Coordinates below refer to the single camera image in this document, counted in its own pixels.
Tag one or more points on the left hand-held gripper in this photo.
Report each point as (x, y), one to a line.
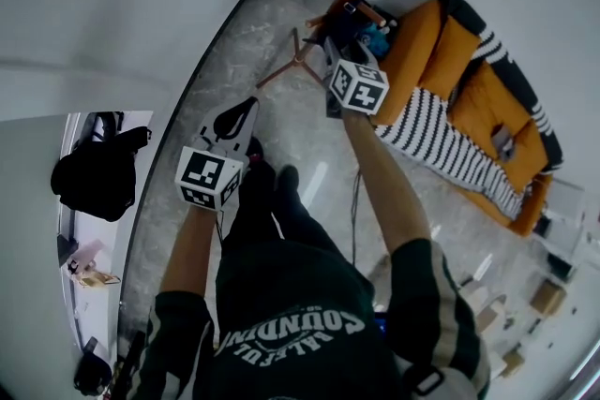
(200, 171)

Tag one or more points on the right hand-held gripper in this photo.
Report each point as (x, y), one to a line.
(358, 86)

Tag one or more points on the black bag item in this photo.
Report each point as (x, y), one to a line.
(344, 27)

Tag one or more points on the person's left forearm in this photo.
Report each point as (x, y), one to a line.
(197, 248)

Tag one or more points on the person's right forearm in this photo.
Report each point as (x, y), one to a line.
(384, 182)

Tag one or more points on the pink paper item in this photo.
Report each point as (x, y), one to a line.
(86, 255)

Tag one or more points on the golden small item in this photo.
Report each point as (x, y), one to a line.
(98, 280)

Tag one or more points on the black shoe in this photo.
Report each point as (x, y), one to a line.
(256, 147)
(288, 178)

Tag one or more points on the black trousers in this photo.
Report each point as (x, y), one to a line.
(281, 225)

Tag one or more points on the white black striped blanket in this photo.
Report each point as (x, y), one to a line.
(450, 145)

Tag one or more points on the black white bag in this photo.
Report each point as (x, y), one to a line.
(100, 125)

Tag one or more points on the orange sofa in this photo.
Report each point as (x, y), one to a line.
(487, 108)

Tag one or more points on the black backpack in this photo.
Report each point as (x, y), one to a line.
(98, 178)

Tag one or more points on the small grey object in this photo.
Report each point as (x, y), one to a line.
(504, 140)

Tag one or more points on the black white striped throw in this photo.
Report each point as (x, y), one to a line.
(529, 79)

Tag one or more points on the white side table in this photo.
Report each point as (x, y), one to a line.
(94, 309)

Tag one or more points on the black and yellow tool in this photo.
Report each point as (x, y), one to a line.
(129, 365)

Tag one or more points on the white cabinet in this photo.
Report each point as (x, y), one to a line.
(569, 220)

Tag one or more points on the black round object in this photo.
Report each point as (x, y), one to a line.
(93, 370)

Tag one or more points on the brown cardboard box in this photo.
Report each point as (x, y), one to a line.
(548, 297)

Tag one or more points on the small cardboard box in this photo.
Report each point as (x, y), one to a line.
(513, 364)

